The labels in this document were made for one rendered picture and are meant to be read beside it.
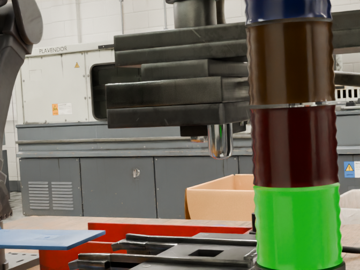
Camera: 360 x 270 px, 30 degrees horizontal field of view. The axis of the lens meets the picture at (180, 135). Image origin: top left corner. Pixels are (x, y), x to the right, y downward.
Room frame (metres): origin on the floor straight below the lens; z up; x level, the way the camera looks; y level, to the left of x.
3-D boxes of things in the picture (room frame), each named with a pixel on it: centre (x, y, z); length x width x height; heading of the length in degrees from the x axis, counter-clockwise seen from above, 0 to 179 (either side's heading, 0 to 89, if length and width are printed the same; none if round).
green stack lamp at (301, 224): (0.30, -0.05, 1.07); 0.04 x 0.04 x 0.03
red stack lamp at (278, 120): (0.30, -0.05, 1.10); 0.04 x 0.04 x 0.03
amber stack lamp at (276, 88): (0.30, -0.05, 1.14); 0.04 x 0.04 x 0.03
